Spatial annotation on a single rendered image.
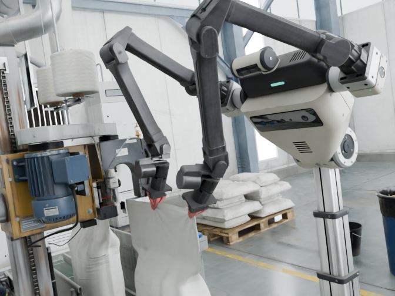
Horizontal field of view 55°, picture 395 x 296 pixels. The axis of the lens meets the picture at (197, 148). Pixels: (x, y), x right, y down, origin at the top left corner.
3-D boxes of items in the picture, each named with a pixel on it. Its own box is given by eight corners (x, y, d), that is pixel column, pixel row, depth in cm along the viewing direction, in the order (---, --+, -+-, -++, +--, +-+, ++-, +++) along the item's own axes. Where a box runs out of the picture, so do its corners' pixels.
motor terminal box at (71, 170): (92, 185, 134) (88, 153, 133) (71, 191, 124) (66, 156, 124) (75, 187, 137) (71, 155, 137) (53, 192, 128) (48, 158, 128)
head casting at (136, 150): (156, 193, 176) (147, 130, 174) (107, 205, 161) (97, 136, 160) (127, 190, 200) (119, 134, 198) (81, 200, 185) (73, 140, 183)
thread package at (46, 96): (79, 101, 163) (73, 61, 162) (44, 103, 154) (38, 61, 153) (67, 105, 174) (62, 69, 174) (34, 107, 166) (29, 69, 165)
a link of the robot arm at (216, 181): (224, 180, 112) (218, 166, 116) (203, 179, 109) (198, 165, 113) (216, 195, 116) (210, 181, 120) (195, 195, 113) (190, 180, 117)
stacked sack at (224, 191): (263, 191, 456) (261, 178, 455) (222, 203, 416) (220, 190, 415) (239, 189, 490) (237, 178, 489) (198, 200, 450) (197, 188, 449)
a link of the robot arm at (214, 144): (220, 24, 86) (203, 15, 95) (197, 30, 85) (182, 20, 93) (232, 174, 110) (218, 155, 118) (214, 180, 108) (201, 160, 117)
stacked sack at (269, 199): (284, 200, 498) (283, 189, 497) (261, 208, 472) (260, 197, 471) (248, 197, 550) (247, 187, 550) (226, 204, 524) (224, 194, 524)
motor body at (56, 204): (85, 217, 135) (75, 147, 133) (41, 228, 126) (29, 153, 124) (71, 212, 147) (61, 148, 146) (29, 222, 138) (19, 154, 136)
